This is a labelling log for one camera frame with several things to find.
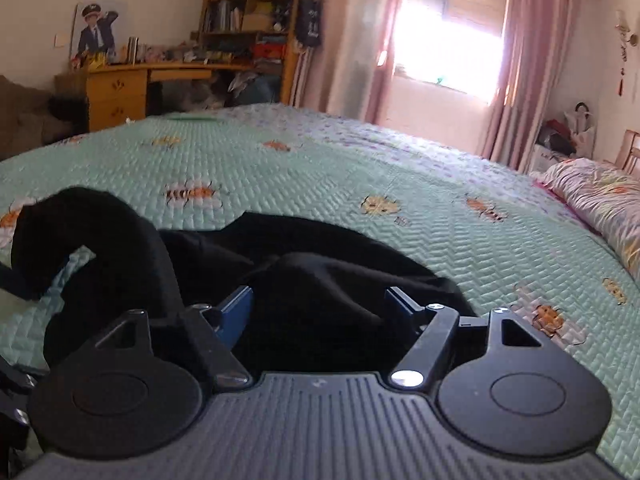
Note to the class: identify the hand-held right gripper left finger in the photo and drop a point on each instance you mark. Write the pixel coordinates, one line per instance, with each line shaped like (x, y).
(235, 315)

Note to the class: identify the cardboard box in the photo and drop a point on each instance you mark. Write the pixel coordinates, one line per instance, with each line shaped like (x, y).
(256, 21)

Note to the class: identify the wall socket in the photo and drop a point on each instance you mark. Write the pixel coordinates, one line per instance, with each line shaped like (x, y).
(62, 40)

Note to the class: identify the floral pink duvet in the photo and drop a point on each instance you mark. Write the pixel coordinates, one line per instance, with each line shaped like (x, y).
(595, 195)

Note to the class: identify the brown cushions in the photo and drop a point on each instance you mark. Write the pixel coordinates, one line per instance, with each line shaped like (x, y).
(22, 115)

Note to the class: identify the red box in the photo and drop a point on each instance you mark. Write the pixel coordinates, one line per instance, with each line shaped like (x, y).
(270, 50)

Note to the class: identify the hanging wall ornament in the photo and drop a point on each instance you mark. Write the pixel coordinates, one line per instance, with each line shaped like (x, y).
(623, 50)

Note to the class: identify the green quilted bedspread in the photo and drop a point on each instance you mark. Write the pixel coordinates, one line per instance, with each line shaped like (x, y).
(350, 175)

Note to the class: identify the wall poster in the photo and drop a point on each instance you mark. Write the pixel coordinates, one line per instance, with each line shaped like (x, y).
(100, 32)

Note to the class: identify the white shopping bag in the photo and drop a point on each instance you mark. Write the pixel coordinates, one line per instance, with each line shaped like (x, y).
(581, 132)

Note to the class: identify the blue bag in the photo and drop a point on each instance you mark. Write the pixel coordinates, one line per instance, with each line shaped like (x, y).
(257, 91)

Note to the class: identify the pink curtain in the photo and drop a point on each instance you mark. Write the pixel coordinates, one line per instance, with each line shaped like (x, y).
(530, 60)

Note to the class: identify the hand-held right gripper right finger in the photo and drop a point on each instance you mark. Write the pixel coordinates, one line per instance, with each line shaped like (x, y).
(402, 305)

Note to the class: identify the black pants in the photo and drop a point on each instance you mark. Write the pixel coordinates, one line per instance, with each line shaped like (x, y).
(310, 300)

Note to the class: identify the wooden desk with drawers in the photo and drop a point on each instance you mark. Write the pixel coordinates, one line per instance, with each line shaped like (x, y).
(117, 95)

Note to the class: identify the wooden headboard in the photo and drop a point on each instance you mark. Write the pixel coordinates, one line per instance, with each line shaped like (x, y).
(627, 152)

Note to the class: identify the metal cup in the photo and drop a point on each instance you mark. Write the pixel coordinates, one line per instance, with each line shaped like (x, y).
(132, 50)

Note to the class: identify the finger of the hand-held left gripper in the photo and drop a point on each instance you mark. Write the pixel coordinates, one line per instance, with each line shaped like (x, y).
(12, 400)

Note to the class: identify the wooden bookshelf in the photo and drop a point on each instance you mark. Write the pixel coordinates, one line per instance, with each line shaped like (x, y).
(295, 60)

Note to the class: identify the black hanging bag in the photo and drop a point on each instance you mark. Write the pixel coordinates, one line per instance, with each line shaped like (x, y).
(310, 22)

